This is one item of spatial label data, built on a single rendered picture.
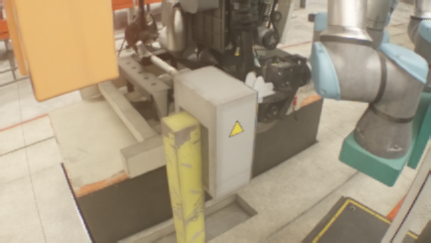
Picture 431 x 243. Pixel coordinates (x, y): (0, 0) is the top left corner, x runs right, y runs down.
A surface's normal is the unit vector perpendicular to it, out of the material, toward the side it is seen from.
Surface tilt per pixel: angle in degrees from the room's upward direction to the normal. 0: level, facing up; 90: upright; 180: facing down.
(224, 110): 90
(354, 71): 71
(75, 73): 90
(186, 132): 90
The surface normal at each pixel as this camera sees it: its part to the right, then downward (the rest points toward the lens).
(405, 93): -0.13, 0.53
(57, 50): 0.57, 0.44
